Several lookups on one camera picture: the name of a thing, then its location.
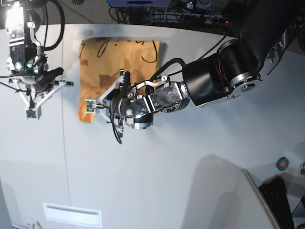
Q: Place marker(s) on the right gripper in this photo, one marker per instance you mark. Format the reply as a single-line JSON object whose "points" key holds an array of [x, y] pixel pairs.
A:
{"points": [[40, 85]]}

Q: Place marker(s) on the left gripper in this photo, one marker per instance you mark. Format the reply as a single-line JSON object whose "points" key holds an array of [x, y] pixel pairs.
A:
{"points": [[132, 110]]}

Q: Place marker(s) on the yellow orange t-shirt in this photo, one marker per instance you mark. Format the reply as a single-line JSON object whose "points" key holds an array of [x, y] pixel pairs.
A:
{"points": [[101, 61]]}

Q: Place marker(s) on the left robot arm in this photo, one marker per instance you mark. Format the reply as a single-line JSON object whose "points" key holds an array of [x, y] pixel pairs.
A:
{"points": [[235, 67]]}

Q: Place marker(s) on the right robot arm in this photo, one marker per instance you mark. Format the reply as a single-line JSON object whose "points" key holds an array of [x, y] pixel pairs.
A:
{"points": [[27, 61]]}

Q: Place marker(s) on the green tape roll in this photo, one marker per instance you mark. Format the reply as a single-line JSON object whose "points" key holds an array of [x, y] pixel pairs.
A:
{"points": [[282, 164]]}

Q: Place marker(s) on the white partition board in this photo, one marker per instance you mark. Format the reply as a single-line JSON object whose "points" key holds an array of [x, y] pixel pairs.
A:
{"points": [[254, 210]]}

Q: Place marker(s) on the black keyboard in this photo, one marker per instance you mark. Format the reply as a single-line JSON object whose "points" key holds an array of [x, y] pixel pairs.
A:
{"points": [[274, 193]]}

